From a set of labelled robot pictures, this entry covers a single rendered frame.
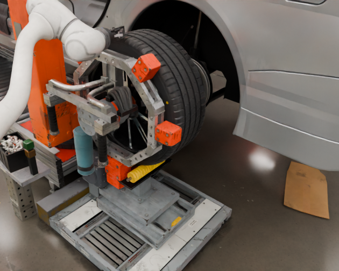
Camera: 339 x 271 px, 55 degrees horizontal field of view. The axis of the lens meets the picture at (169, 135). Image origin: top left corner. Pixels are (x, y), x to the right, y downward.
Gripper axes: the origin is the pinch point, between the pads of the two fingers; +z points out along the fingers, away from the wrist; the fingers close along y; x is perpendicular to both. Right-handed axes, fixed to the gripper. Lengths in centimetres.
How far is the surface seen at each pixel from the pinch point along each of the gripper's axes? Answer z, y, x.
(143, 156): -18, 11, -54
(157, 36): 7.0, 15.2, -4.5
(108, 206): 0, -23, -101
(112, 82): -14.2, -1.0, -19.6
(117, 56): -8.7, 0.8, -9.5
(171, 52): 0.0, 23.1, -10.2
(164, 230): -9, 14, -106
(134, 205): 0, -5, -98
